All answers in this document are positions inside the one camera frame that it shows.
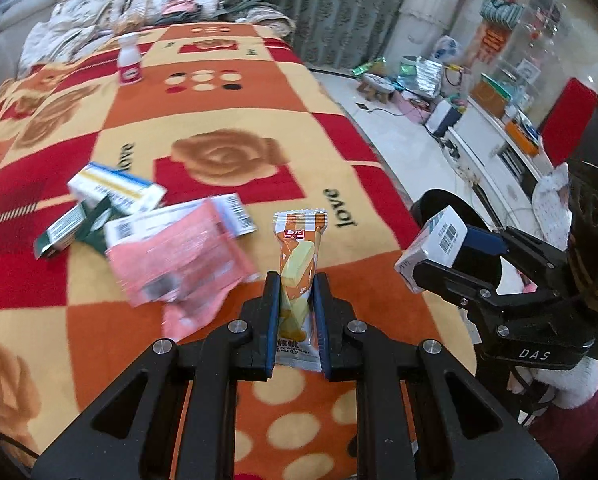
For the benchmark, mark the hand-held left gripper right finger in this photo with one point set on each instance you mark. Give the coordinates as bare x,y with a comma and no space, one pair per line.
321,320

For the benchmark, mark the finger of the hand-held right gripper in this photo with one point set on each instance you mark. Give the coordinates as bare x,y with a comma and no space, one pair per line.
484,240
449,280

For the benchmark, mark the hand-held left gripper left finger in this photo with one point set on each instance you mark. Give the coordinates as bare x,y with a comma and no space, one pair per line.
273,310

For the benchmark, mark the orange snack packet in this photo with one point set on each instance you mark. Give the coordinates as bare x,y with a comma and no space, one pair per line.
299,260

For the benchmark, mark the white yellow-striped medicine box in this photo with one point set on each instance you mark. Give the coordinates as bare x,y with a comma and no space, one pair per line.
114,185

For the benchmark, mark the white dotted cloth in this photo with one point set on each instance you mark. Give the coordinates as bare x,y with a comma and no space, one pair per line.
551,205

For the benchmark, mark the white television cabinet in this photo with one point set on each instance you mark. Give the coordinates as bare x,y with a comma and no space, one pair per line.
484,150

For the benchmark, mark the pink plastic packet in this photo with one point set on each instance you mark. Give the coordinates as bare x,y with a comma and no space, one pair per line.
179,265

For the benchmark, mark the long white barcode box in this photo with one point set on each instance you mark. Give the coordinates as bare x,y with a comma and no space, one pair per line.
229,212

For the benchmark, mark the pink box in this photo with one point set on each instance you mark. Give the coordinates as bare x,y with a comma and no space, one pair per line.
414,110

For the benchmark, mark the red cloth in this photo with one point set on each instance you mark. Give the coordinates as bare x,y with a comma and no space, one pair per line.
574,120

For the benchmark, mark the silver foil bag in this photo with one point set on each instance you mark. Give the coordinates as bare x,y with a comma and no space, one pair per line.
426,75

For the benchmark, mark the small wooden stool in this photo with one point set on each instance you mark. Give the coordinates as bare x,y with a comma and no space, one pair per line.
376,82

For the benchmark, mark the white blue plastic bag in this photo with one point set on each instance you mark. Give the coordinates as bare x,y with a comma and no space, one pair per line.
446,49

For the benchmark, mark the dark green box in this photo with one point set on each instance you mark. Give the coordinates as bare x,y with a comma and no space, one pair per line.
96,222

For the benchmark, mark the red hanging decoration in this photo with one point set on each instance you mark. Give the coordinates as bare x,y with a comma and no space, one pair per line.
494,42

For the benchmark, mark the green snack bag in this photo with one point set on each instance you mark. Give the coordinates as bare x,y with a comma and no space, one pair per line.
374,65

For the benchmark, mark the glass display cabinet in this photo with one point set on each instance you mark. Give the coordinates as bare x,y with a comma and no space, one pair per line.
554,35

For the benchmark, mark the green white medicine box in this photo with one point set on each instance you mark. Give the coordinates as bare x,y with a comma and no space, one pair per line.
59,232

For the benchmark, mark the teal striped bag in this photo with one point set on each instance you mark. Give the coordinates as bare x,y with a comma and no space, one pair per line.
501,12

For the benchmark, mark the white lace curtain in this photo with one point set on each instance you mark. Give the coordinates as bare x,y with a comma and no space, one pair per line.
429,5

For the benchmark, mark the green patterned curtain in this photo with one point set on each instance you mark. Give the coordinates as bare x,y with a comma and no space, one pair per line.
329,10

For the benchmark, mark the white bottle pink label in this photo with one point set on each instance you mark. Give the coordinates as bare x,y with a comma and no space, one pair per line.
129,62

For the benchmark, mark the folded clothes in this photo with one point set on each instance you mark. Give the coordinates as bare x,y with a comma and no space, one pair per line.
179,5

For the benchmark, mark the beige embroidered pillow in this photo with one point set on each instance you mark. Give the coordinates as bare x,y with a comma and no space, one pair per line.
149,2
94,2

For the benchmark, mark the white quilt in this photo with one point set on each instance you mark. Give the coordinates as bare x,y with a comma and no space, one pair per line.
54,40

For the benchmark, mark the grey tufted sofa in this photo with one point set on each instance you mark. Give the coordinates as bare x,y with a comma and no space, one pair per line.
4,15

